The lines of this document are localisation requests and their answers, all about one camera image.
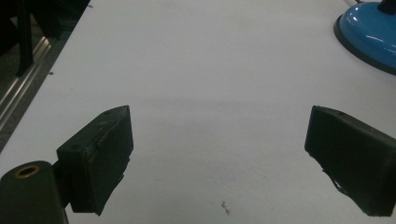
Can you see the blue lamp base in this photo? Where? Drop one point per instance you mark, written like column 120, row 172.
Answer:
column 370, row 34

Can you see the silver metal rail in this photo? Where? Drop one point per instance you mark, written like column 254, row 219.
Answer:
column 21, row 81

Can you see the black metal stand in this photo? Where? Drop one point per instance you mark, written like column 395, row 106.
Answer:
column 25, row 37

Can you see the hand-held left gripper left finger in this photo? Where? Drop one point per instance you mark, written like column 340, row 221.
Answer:
column 96, row 158

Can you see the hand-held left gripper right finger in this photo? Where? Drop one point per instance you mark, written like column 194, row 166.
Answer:
column 351, row 155

